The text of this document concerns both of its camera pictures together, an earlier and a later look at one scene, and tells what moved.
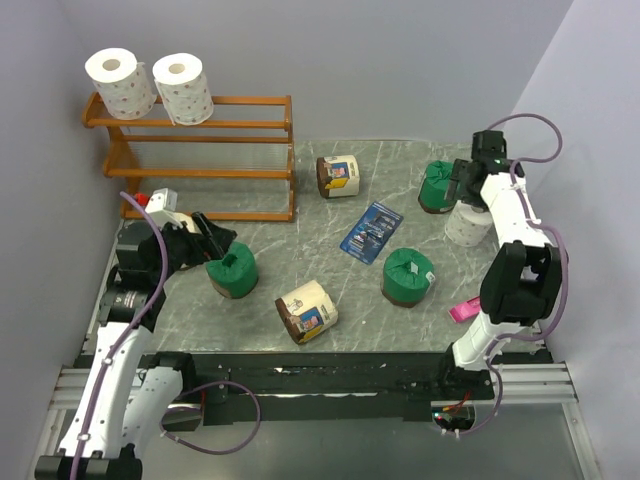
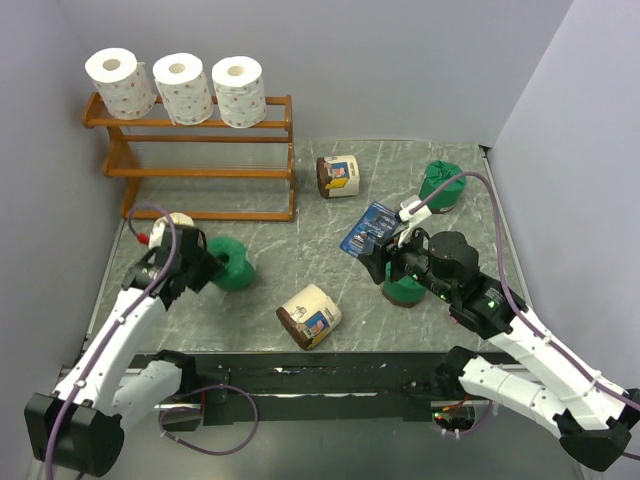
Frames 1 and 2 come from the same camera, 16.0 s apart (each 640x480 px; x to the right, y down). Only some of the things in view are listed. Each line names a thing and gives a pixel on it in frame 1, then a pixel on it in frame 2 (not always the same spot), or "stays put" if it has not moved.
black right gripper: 460,173 to 382,253
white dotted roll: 183,89 stays put
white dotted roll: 467,226 to 240,92
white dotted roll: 121,83 stays put
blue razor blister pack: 370,233 stays put
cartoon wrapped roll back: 338,176 stays put
